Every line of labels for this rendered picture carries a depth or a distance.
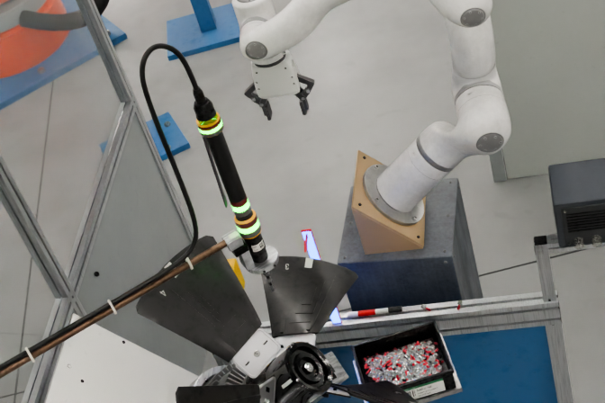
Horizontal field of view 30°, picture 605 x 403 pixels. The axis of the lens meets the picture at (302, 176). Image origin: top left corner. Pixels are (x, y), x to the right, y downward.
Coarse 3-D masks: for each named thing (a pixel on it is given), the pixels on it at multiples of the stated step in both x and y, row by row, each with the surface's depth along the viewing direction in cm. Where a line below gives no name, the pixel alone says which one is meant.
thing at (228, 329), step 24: (216, 264) 234; (168, 288) 230; (192, 288) 231; (216, 288) 232; (240, 288) 233; (144, 312) 228; (168, 312) 229; (192, 312) 230; (216, 312) 231; (240, 312) 232; (192, 336) 230; (216, 336) 230; (240, 336) 231
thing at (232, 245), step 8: (232, 232) 217; (232, 240) 216; (240, 240) 216; (232, 248) 216; (240, 248) 217; (248, 248) 218; (272, 248) 224; (240, 256) 219; (248, 256) 219; (272, 256) 222; (248, 264) 220; (256, 264) 222; (264, 264) 221; (272, 264) 221; (256, 272) 221; (264, 272) 220
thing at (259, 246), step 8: (200, 88) 197; (200, 96) 197; (200, 104) 198; (208, 104) 198; (200, 112) 198; (208, 112) 198; (200, 120) 199; (208, 120) 199; (248, 240) 218; (256, 240) 218; (256, 248) 219; (264, 248) 220; (256, 256) 221; (264, 256) 221
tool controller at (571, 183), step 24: (552, 168) 251; (576, 168) 250; (600, 168) 248; (552, 192) 248; (576, 192) 246; (600, 192) 245; (576, 216) 249; (600, 216) 249; (576, 240) 256; (600, 240) 255
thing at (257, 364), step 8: (256, 336) 232; (264, 336) 232; (248, 344) 231; (256, 344) 231; (272, 344) 232; (240, 352) 231; (248, 352) 231; (264, 352) 231; (272, 352) 231; (232, 360) 231; (240, 360) 231; (248, 360) 231; (256, 360) 231; (264, 360) 231; (240, 368) 231; (248, 368) 231; (256, 368) 231; (264, 368) 231; (256, 376) 231
